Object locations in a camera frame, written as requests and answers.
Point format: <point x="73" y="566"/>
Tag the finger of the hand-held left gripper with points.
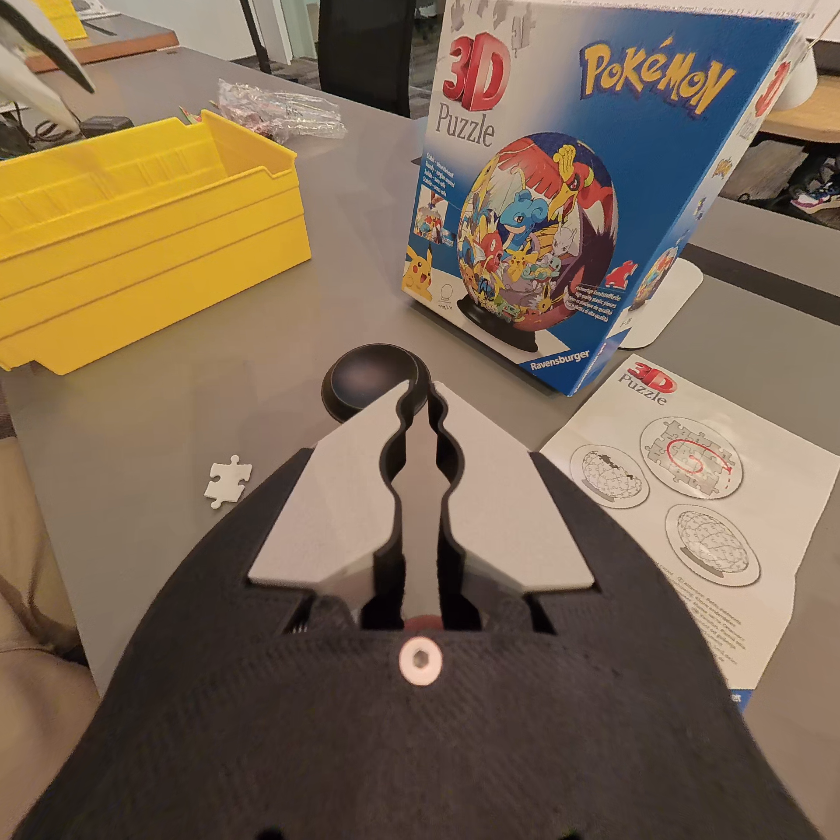
<point x="29" y="72"/>

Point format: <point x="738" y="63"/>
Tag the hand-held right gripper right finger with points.
<point x="518" y="518"/>

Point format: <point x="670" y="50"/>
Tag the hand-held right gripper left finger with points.
<point x="315" y="512"/>

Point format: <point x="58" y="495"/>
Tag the yellow plastic bin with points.
<point x="131" y="262"/>

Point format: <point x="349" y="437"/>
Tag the white puzzle piece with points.
<point x="226" y="482"/>

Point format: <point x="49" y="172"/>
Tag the black round ball stand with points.
<point x="367" y="380"/>

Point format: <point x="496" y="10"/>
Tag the blue puzzle box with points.
<point x="590" y="164"/>

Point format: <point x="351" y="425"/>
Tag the yellow paper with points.
<point x="65" y="23"/>

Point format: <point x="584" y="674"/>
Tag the black power adapter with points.
<point x="108" y="127"/>

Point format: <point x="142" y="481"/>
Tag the wooden desk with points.
<point x="124" y="36"/>

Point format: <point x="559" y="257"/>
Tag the clear plastic bag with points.
<point x="282" y="111"/>

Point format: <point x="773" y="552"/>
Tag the white instruction sheet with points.
<point x="778" y="518"/>

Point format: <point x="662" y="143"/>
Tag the white flat monitor base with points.
<point x="669" y="302"/>

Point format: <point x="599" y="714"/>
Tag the black office chair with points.
<point x="374" y="46"/>

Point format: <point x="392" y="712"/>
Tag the wooden side table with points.
<point x="804" y="121"/>

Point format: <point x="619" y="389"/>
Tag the white rounded object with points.
<point x="804" y="79"/>

